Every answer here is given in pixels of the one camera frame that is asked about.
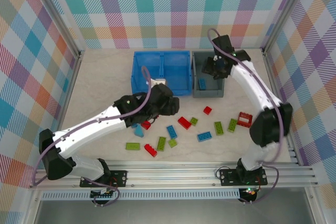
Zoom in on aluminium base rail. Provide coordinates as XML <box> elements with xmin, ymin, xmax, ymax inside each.
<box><xmin>30</xmin><ymin>161</ymin><xmax>318</xmax><ymax>190</ymax></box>

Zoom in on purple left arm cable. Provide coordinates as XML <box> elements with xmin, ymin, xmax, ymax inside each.
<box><xmin>33</xmin><ymin>66</ymin><xmax>155</xmax><ymax>206</ymax></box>

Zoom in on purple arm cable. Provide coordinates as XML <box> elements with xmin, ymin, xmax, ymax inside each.
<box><xmin>33</xmin><ymin>66</ymin><xmax>155</xmax><ymax>206</ymax></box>
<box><xmin>208</xmin><ymin>28</ymin><xmax>289</xmax><ymax>204</ymax></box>

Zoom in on white slotted cable tray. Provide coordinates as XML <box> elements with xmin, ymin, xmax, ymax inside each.
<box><xmin>41</xmin><ymin>191</ymin><xmax>241</xmax><ymax>201</ymax></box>

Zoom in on blue plastic bin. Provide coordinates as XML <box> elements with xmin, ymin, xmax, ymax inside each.
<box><xmin>130</xmin><ymin>50</ymin><xmax>164</xmax><ymax>96</ymax></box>
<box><xmin>160</xmin><ymin>50</ymin><xmax>193</xmax><ymax>97</ymax></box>

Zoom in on aluminium frame post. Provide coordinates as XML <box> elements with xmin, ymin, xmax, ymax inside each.
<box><xmin>27</xmin><ymin>0</ymin><xmax>85</xmax><ymax>61</ymax></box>
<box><xmin>261</xmin><ymin>0</ymin><xmax>314</xmax><ymax>56</ymax></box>

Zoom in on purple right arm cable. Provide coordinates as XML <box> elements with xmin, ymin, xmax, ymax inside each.
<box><xmin>208</xmin><ymin>28</ymin><xmax>289</xmax><ymax>204</ymax></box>

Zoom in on grey plastic bin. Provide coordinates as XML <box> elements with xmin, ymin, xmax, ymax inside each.
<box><xmin>192</xmin><ymin>50</ymin><xmax>225</xmax><ymax>99</ymax></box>

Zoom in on aluminium side rail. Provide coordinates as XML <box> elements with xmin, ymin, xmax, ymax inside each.
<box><xmin>262</xmin><ymin>48</ymin><xmax>301</xmax><ymax>167</ymax></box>
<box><xmin>28</xmin><ymin>49</ymin><xmax>85</xmax><ymax>189</ymax></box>

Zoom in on small control board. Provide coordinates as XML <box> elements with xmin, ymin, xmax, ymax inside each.
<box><xmin>90</xmin><ymin>189</ymin><xmax>116</xmax><ymax>201</ymax></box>
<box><xmin>238</xmin><ymin>187</ymin><xmax>257</xmax><ymax>203</ymax></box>

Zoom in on teal lego slope brick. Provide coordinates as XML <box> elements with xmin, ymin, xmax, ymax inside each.
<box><xmin>134</xmin><ymin>124</ymin><xmax>145</xmax><ymax>138</ymax></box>

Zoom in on red lego window frame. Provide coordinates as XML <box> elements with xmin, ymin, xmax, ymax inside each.
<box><xmin>236</xmin><ymin>112</ymin><xmax>254</xmax><ymax>129</ymax></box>

